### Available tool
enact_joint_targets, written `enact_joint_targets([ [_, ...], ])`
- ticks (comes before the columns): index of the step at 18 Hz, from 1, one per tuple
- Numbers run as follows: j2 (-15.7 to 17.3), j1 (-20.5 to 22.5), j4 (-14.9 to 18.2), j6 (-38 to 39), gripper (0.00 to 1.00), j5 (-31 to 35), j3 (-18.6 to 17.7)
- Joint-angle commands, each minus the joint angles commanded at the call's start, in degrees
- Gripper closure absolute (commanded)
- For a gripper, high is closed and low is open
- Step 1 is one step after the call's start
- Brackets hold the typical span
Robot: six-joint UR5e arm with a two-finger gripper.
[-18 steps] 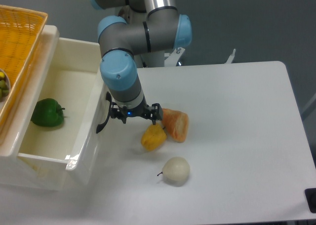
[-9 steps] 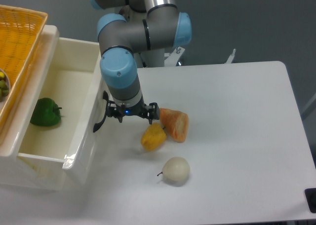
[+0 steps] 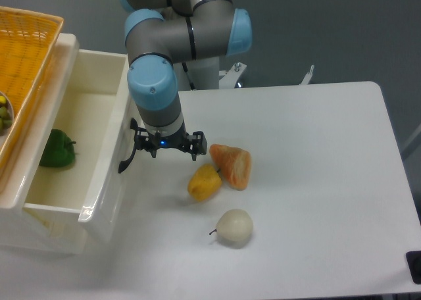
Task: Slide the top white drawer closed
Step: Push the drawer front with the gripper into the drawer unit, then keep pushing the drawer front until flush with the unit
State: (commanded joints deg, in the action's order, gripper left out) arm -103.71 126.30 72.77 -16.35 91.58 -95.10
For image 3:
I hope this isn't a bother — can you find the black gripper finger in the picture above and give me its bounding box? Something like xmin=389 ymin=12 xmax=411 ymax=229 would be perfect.
xmin=134 ymin=128 xmax=157 ymax=158
xmin=179 ymin=131 xmax=207 ymax=161

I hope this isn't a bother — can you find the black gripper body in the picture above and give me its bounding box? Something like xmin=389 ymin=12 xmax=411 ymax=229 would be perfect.
xmin=145 ymin=128 xmax=187 ymax=151

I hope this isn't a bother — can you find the white top drawer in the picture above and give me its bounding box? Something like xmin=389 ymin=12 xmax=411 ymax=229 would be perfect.
xmin=24 ymin=50 xmax=137 ymax=253

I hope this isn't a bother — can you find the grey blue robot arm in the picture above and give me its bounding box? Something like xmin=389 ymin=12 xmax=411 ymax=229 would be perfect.
xmin=120 ymin=0 xmax=252 ymax=157

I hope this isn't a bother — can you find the white drawer cabinet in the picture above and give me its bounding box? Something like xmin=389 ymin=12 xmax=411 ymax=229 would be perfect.
xmin=0 ymin=33 xmax=89 ymax=255

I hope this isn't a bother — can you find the yellow bell pepper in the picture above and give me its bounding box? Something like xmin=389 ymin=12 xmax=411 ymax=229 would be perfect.
xmin=187 ymin=164 xmax=222 ymax=201

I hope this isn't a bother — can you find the orange bread piece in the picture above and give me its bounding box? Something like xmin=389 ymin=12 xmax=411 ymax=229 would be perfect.
xmin=209 ymin=144 xmax=252 ymax=190

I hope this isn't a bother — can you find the green bell pepper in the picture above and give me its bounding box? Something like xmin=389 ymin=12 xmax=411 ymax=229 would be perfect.
xmin=39 ymin=129 xmax=76 ymax=168

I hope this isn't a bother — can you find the white pear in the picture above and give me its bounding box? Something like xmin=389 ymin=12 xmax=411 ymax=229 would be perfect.
xmin=209 ymin=209 xmax=254 ymax=249

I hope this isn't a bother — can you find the white plate with fruit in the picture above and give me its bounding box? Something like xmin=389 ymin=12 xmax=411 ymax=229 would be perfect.
xmin=0 ymin=92 xmax=14 ymax=147

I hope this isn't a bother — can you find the yellow woven basket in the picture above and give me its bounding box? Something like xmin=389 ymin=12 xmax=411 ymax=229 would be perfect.
xmin=1 ymin=7 xmax=64 ymax=172

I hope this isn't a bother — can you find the black corner object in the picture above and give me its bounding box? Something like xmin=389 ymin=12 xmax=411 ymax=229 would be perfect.
xmin=406 ymin=251 xmax=421 ymax=285

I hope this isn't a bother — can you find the black top drawer handle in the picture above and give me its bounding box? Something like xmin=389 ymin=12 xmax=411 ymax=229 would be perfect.
xmin=118 ymin=118 xmax=139 ymax=174

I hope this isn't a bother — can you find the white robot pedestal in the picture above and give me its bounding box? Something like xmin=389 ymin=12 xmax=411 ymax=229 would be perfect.
xmin=174 ymin=57 xmax=247 ymax=91

